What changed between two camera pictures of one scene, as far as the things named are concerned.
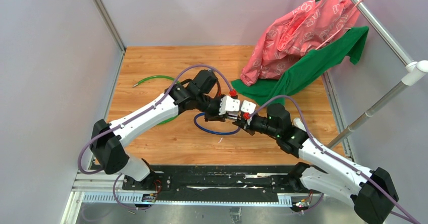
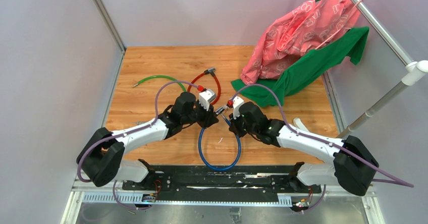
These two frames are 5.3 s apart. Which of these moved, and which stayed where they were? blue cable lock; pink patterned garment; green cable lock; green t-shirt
Moved: blue cable lock
Stayed: green cable lock; green t-shirt; pink patterned garment
